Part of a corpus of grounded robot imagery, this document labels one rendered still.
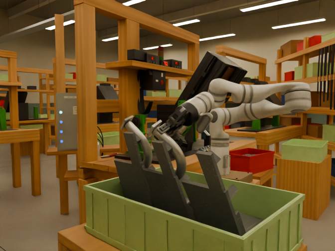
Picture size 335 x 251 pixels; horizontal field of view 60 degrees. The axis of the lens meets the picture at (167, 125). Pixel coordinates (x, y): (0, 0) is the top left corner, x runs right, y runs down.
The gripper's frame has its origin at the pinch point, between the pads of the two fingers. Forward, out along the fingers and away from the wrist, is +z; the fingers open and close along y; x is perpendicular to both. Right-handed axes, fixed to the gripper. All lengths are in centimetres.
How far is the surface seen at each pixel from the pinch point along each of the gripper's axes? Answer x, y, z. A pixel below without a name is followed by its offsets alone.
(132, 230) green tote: 14.0, -18.5, 20.1
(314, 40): -18, -123, -424
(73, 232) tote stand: -2, -42, 28
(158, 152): 4.1, -0.8, 5.5
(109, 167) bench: -28, -84, -19
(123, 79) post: -76, -80, -72
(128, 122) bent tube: -13.0, -10.3, -0.8
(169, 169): 9.8, -2.8, 5.5
